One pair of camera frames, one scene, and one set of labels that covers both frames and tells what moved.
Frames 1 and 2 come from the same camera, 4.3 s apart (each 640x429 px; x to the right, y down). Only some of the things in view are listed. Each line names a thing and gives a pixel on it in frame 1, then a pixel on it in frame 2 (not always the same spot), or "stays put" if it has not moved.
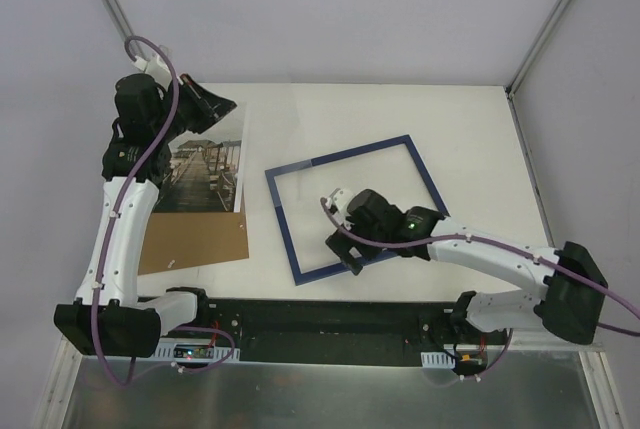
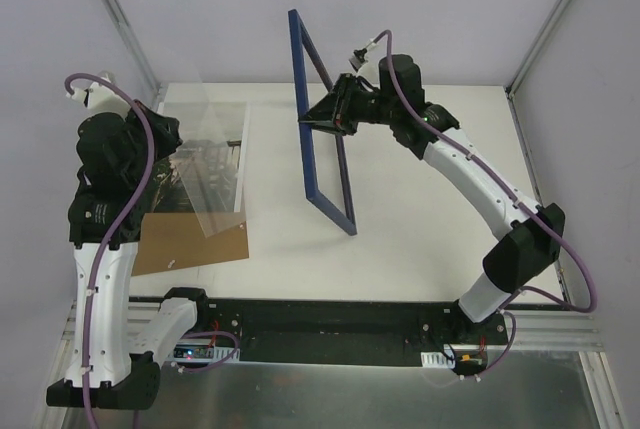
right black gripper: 345,244 to 341,105
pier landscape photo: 207,168 stays put
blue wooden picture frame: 369,149 to 297,24
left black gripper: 195,100 to 163,131
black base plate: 341,330 stays put
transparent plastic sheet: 392,167 to 206,160
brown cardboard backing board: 174,240 stays put
